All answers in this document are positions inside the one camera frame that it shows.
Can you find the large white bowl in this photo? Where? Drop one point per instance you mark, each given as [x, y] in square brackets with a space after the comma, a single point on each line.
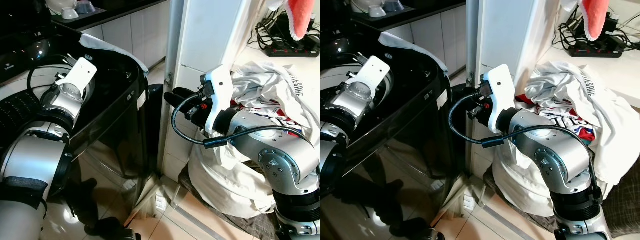
[60, 5]
[365, 4]

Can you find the white printed shirt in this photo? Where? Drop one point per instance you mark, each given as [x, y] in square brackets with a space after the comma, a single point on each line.
[280, 85]
[600, 100]

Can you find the black robot foot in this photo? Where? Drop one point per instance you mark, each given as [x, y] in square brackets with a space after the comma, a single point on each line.
[415, 234]
[117, 234]

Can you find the white kitchen base cabinet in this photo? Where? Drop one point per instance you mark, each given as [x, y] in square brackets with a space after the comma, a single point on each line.
[140, 35]
[445, 35]

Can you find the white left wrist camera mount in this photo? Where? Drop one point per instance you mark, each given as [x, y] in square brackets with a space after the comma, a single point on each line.
[82, 72]
[375, 72]

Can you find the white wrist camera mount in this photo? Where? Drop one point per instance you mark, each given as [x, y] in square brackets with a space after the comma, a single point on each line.
[500, 92]
[220, 95]
[82, 72]
[375, 72]

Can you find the red fluffy towel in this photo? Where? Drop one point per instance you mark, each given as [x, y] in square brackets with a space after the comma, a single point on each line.
[595, 17]
[300, 17]

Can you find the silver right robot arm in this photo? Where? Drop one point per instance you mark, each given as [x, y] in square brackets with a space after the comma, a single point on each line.
[280, 160]
[560, 160]

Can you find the black washing machine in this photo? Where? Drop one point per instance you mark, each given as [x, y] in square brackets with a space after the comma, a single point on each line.
[415, 110]
[110, 100]

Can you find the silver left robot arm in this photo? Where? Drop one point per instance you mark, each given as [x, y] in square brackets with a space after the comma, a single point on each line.
[350, 102]
[32, 160]

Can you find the black kitchen counter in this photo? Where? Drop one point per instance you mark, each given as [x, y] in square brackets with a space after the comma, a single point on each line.
[115, 10]
[430, 7]

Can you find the white cloth on washer rim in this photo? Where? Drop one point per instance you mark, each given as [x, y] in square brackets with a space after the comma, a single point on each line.
[420, 50]

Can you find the small white bowl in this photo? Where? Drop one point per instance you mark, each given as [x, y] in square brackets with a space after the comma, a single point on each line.
[70, 15]
[376, 13]

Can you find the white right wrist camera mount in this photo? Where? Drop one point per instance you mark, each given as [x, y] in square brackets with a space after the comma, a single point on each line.
[500, 92]
[220, 95]

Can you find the black rounded container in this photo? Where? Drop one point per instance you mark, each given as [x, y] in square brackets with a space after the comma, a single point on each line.
[154, 130]
[458, 150]

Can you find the grey blue bowl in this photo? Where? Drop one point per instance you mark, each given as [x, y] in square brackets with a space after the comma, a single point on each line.
[393, 6]
[86, 8]

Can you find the red blue patterned garment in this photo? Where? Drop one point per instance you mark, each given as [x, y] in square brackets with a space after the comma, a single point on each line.
[575, 125]
[272, 116]

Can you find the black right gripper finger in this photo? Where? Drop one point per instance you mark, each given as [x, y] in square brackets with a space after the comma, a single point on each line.
[473, 93]
[181, 97]

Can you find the tall white cabinet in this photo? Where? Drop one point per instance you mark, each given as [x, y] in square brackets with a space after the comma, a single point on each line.
[210, 35]
[505, 30]

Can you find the black power strip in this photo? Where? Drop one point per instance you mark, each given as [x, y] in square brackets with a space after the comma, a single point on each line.
[595, 51]
[292, 51]

